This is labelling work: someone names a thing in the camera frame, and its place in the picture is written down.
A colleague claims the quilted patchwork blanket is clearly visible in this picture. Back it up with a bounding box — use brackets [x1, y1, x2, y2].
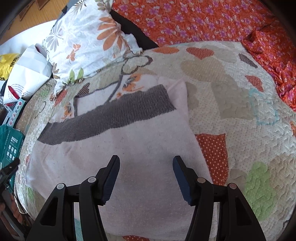
[14, 42, 296, 241]

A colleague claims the teal cardboard box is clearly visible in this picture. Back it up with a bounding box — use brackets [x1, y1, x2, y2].
[0, 125, 26, 169]

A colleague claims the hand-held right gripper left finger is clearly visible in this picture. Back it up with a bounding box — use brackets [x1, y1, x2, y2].
[26, 155, 121, 241]

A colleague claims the white paper bag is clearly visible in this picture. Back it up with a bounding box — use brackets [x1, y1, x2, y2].
[3, 45, 52, 103]

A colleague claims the black cloth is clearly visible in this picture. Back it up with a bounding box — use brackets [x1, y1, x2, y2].
[109, 10, 159, 50]

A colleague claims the white floral pillow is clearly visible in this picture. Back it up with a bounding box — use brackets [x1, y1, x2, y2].
[43, 0, 144, 93]

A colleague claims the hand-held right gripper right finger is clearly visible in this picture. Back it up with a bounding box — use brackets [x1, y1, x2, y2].
[173, 156, 267, 241]

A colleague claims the pink sweater with tree print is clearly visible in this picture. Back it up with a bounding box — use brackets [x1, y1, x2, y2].
[26, 55, 219, 241]

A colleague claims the yellow plastic bag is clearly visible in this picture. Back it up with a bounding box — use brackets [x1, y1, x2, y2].
[0, 53, 20, 80]

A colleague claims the orange floral bed sheet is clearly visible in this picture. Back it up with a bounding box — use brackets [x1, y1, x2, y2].
[112, 0, 296, 107]

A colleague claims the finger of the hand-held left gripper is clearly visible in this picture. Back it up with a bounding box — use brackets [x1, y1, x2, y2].
[0, 158, 20, 186]

